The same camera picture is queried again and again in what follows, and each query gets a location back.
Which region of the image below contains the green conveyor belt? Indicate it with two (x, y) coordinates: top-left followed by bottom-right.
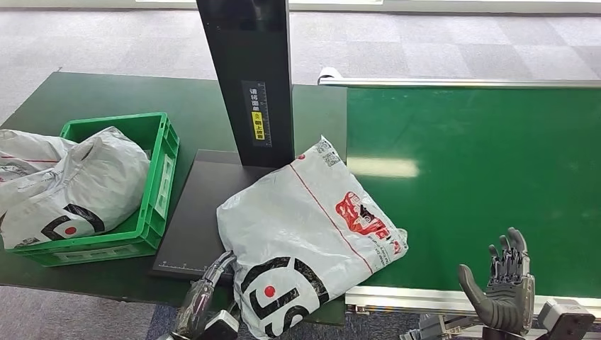
(346, 86), (601, 299)

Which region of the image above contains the dark green table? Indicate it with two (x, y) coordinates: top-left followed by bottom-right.
(0, 72), (349, 327)

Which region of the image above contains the grey conveyor support bracket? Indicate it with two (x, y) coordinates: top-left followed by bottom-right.
(399, 314), (485, 340)

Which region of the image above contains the black scanner platform with ruler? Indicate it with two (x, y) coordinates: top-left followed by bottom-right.
(150, 149), (301, 283)

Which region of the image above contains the white courier bag red print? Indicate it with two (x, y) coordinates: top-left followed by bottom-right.
(216, 136), (410, 340)

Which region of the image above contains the white courier bag red line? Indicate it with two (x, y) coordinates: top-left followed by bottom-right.
(0, 129), (76, 184)

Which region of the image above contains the green plastic crate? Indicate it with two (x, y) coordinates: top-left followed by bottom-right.
(6, 112), (180, 268)

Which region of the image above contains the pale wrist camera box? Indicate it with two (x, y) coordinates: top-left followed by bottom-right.
(537, 299), (596, 340)
(197, 310), (240, 340)

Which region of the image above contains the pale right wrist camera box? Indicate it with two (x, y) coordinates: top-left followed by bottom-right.
(537, 299), (596, 340)

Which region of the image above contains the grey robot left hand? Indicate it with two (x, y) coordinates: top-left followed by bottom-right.
(172, 251), (237, 340)

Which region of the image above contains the yellow sticker on column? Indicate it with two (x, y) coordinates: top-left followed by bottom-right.
(251, 110), (266, 141)

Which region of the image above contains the aluminium conveyor side rail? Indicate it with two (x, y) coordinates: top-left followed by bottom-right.
(318, 67), (601, 89)
(344, 286), (601, 320)

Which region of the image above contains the white courier bag black logo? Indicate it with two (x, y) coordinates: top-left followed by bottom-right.
(0, 126), (151, 249)

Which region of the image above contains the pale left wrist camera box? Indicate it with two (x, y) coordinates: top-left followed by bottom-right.
(197, 310), (240, 340)

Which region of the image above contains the black scanner column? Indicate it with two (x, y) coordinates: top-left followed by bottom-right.
(196, 0), (296, 169)

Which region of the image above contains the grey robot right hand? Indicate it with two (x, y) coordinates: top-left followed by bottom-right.
(457, 227), (537, 336)

